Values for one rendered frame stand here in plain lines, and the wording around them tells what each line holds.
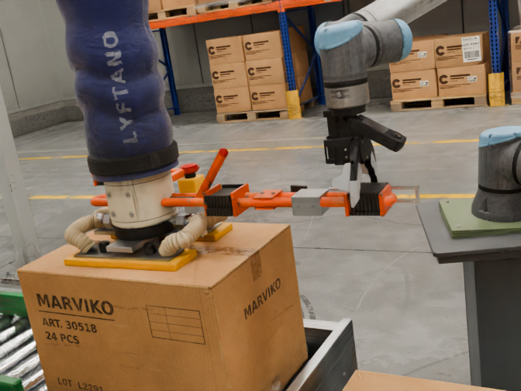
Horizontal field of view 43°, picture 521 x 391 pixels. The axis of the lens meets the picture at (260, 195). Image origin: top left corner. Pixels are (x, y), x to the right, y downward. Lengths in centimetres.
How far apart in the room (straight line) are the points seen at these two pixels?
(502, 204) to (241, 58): 774
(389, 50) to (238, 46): 826
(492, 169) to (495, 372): 67
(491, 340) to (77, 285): 132
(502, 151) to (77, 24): 127
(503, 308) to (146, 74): 133
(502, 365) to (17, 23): 1171
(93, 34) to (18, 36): 1153
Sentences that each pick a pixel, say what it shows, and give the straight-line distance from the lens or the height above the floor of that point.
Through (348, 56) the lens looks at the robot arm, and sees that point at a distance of 135.
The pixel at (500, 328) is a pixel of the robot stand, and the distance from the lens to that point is 228.
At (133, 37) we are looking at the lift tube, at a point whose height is 148.
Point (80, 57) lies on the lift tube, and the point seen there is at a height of 145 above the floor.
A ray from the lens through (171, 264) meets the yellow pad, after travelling 154.
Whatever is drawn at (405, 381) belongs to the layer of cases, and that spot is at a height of 54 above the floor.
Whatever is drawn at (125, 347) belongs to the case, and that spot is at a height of 77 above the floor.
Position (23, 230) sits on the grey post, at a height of 34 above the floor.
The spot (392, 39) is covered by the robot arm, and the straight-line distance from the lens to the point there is 143.
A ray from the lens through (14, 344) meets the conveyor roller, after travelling 243.
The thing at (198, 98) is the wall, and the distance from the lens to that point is 1151.
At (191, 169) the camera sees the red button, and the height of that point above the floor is 103.
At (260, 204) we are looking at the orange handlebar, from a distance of 150.
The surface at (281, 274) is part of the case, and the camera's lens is 171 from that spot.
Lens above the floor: 149
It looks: 15 degrees down
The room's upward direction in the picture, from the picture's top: 9 degrees counter-clockwise
